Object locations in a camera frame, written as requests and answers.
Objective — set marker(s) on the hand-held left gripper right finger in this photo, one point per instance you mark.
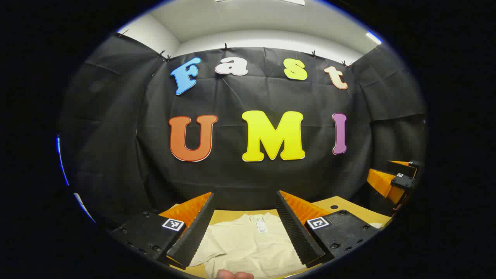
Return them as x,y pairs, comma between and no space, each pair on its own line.
296,232

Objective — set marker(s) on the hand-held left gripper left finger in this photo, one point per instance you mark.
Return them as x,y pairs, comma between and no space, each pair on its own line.
195,232

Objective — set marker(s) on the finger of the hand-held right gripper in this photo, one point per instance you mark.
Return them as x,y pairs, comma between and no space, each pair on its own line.
403,181
403,164

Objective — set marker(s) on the cream white sweatshirt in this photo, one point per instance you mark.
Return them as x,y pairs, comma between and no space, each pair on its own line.
248,248

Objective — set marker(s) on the black backdrop cloth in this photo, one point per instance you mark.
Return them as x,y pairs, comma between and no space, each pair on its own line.
232,174

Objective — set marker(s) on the ceiling light panel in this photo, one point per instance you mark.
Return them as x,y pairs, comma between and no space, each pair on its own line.
294,1
374,37

